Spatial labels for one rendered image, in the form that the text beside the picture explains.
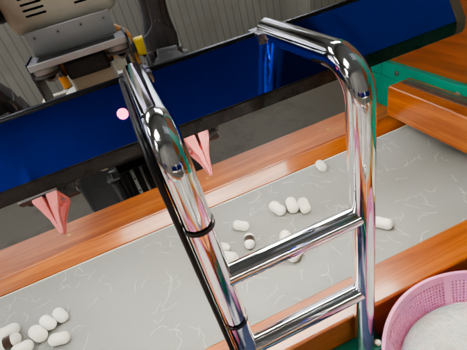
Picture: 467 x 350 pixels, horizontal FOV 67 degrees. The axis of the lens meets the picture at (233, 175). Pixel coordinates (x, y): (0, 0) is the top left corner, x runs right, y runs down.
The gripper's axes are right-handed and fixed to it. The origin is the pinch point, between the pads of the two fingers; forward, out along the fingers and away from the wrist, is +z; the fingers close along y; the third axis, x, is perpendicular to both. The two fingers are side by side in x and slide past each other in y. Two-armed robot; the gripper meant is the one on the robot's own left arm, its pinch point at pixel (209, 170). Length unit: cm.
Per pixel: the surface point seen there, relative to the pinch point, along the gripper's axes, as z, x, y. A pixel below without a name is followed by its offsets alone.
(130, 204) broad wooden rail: -3.9, 15.6, -17.1
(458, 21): 2.5, -28.9, 31.1
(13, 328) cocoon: 12.2, 3.2, -40.0
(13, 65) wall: -207, 205, -92
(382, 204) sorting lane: 18.2, -0.7, 26.7
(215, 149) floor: -60, 164, 29
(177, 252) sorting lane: 10.9, 6.2, -11.0
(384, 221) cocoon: 20.9, -5.3, 23.0
